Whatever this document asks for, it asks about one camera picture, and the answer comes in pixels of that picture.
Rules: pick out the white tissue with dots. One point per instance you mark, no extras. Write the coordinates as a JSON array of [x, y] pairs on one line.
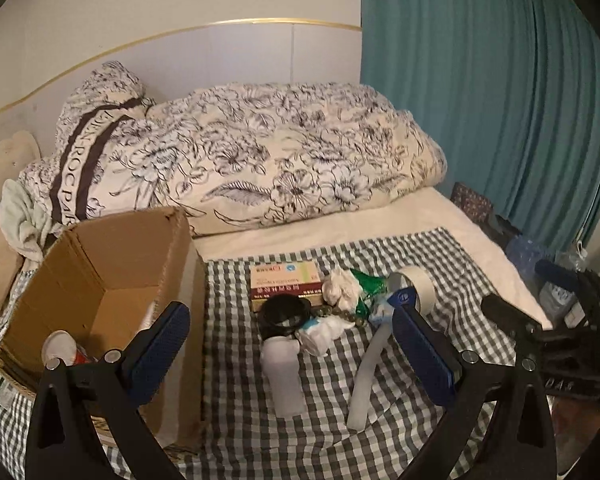
[[342, 287]]

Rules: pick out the white plastic bottle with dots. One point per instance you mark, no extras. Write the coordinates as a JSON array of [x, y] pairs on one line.
[[282, 375]]

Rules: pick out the brown cardboard box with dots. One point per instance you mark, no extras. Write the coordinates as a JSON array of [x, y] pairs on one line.
[[105, 270]]

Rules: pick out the green checked cloth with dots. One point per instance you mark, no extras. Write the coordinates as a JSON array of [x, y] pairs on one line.
[[305, 435]]

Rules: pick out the red yellow medicine box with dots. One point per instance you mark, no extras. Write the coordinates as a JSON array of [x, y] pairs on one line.
[[280, 280]]

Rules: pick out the light green cloth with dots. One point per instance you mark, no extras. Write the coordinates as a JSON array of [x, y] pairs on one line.
[[20, 215]]

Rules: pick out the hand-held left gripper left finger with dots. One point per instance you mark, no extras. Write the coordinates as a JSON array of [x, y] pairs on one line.
[[165, 345]]

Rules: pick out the green plastic wrapper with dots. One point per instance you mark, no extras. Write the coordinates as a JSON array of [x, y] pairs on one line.
[[367, 292]]

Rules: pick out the floral printed quilt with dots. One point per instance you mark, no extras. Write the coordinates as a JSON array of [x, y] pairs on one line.
[[255, 150]]

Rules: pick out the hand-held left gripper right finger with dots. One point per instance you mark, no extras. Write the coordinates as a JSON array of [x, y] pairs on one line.
[[420, 355]]

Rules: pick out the white wadded tissue pack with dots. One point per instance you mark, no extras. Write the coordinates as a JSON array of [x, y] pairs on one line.
[[320, 335]]

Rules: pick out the teal curtain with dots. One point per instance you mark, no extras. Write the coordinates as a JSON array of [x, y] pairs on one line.
[[480, 85]]

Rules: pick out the white tape roll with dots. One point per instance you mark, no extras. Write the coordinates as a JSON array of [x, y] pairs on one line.
[[415, 285]]

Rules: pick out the dotted dark bag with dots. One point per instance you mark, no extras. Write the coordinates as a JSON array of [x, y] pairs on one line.
[[472, 202]]

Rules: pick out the white plastic tube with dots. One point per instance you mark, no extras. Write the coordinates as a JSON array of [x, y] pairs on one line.
[[365, 380]]

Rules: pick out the blue plastic bag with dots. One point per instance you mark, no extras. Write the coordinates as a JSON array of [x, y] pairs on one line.
[[525, 250]]

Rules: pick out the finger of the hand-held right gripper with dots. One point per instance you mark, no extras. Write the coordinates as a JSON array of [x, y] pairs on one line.
[[555, 272], [500, 310]]

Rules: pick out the white red can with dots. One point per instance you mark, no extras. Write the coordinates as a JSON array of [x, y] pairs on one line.
[[62, 347]]

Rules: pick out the cream tufted headboard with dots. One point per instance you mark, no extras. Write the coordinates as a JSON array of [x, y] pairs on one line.
[[10, 160]]

